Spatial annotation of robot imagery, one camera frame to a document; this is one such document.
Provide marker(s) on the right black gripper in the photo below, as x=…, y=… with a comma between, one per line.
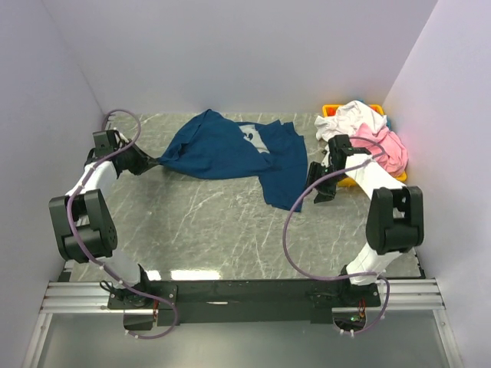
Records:
x=325, y=193

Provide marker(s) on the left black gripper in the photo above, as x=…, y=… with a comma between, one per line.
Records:
x=144, y=161

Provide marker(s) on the dark blue t shirt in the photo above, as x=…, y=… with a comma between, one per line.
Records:
x=211, y=146

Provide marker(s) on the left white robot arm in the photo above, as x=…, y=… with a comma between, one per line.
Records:
x=93, y=222

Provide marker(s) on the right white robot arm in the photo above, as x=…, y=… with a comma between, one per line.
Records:
x=395, y=217

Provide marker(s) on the white t shirt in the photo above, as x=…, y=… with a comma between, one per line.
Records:
x=347, y=119

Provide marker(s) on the pink t shirt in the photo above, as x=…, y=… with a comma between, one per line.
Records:
x=385, y=144

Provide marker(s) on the black base beam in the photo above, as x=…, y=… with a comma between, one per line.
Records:
x=196, y=302

